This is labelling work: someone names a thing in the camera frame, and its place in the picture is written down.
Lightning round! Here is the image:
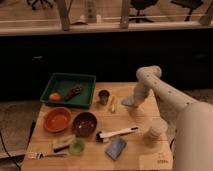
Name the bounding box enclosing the grey-blue towel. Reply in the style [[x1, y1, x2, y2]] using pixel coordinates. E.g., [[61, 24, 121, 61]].
[[121, 96, 136, 107]]

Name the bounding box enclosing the yellow banana-like object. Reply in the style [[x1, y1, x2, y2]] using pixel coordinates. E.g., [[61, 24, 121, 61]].
[[109, 96, 117, 113]]

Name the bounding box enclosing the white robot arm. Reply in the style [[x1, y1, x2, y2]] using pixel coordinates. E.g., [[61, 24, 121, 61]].
[[133, 66, 213, 171]]

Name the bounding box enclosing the metal cup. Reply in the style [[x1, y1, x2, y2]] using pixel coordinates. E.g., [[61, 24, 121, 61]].
[[98, 90, 110, 105]]

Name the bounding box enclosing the blue sponge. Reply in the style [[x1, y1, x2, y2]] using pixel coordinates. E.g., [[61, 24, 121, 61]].
[[105, 137, 127, 160]]

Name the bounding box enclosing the brown object in tray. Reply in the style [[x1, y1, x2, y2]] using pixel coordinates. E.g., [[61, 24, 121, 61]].
[[64, 85, 82, 101]]

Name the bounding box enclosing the dark maroon bowl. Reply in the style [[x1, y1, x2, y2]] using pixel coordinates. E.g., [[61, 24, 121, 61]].
[[72, 112, 97, 137]]

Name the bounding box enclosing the green plastic tray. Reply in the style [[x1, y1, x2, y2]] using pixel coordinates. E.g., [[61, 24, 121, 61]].
[[40, 73, 96, 109]]

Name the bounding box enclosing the green small cup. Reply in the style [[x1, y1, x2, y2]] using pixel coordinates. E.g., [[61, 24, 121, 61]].
[[69, 138, 85, 156]]

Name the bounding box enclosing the orange fruit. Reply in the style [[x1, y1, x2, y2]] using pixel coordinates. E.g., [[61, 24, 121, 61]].
[[49, 93, 62, 102]]

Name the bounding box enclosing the orange bowl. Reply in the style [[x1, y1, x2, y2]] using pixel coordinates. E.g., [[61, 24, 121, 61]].
[[43, 107, 71, 133]]

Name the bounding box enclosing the office chair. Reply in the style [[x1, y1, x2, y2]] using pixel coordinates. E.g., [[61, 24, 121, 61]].
[[129, 0, 158, 23]]

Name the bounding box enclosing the wooden block with black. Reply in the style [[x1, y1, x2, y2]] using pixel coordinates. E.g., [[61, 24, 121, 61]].
[[52, 134, 76, 152]]

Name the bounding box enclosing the silver fork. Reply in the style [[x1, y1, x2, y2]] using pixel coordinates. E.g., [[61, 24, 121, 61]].
[[27, 152, 67, 159]]

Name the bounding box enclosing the white handled brush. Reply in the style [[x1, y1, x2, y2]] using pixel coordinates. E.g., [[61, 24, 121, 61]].
[[96, 127, 138, 143]]

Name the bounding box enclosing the black cable left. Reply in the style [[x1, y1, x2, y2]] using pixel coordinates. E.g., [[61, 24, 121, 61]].
[[0, 129, 22, 170]]

